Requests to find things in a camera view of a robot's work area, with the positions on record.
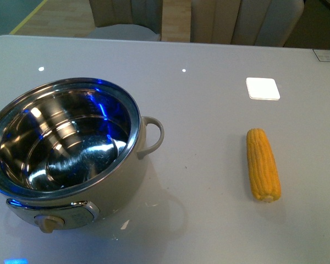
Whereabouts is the yellow corn cob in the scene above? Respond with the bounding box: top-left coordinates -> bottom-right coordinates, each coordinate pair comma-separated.
246,128 -> 281,203

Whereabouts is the white electric cooking pot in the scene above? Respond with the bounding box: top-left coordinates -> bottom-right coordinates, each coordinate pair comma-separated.
0,78 -> 164,233

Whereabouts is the beige chair left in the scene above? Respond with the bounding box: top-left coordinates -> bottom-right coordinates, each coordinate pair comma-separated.
87,0 -> 163,41

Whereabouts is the beige chair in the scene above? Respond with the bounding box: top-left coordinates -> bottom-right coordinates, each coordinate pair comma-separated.
87,0 -> 163,41
190,0 -> 304,47

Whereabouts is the beige chair right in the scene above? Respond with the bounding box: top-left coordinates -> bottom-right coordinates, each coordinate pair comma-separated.
190,0 -> 304,47

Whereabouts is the label sticker on table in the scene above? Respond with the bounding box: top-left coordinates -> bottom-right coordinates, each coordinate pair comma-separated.
313,49 -> 330,62

